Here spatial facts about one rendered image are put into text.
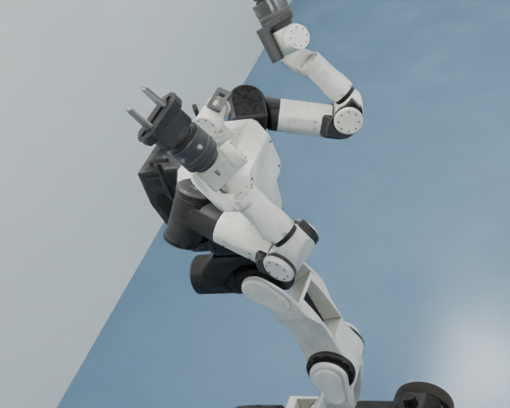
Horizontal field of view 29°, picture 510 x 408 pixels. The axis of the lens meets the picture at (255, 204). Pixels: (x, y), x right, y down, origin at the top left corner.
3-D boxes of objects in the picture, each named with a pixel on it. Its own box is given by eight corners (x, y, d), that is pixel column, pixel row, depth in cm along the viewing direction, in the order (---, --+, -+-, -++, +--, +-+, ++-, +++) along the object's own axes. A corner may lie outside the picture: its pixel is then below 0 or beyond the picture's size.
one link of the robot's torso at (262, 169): (168, 282, 261) (119, 174, 242) (210, 205, 287) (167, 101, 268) (271, 278, 249) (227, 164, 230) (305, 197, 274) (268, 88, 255)
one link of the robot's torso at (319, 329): (322, 400, 285) (226, 289, 269) (336, 355, 298) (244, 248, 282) (365, 388, 277) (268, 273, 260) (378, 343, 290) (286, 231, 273)
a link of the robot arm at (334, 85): (325, 64, 256) (376, 112, 261) (325, 52, 265) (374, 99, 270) (297, 91, 259) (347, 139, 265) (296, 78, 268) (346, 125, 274)
